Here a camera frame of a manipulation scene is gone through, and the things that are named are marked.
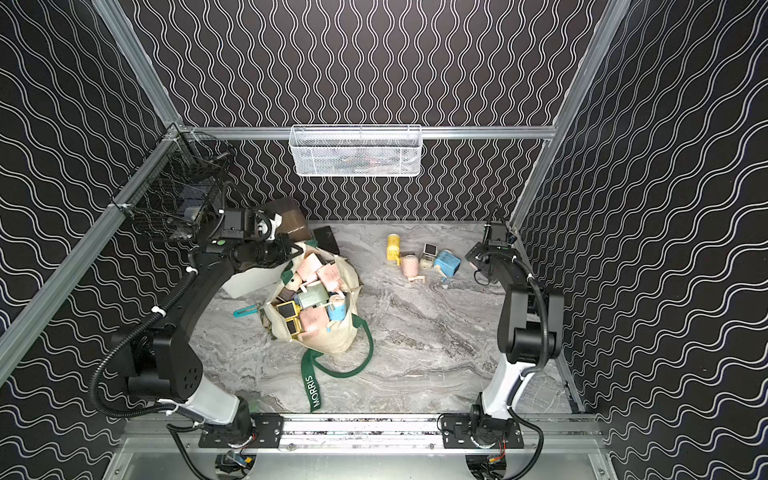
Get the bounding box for black wire basket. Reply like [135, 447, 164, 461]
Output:
[116, 131, 236, 243]

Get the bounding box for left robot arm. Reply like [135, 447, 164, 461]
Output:
[88, 208, 301, 442]

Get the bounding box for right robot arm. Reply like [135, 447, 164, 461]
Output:
[466, 220, 564, 431]

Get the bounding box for blue pencil sharpener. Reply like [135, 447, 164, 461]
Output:
[433, 249, 461, 278]

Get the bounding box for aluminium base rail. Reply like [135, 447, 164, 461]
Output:
[121, 413, 602, 455]

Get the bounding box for gold square pencil sharpener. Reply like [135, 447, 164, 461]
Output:
[420, 243, 438, 270]

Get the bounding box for white brown storage box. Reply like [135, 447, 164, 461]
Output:
[220, 196, 314, 300]

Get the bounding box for pink sharpener in bag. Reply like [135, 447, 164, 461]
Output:
[316, 263, 345, 292]

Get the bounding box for teal utility knife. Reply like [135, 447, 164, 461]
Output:
[233, 305, 260, 318]

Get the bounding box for white wire basket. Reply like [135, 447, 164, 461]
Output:
[288, 124, 424, 177]

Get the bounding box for green grey sharpener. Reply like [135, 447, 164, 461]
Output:
[295, 281, 329, 309]

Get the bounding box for light blue round sharpener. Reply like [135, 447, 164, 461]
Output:
[326, 293, 347, 322]

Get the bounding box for pink pencil sharpener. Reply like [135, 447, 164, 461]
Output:
[400, 253, 425, 282]

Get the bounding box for cream tote bag green handles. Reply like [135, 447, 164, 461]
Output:
[261, 241, 375, 413]

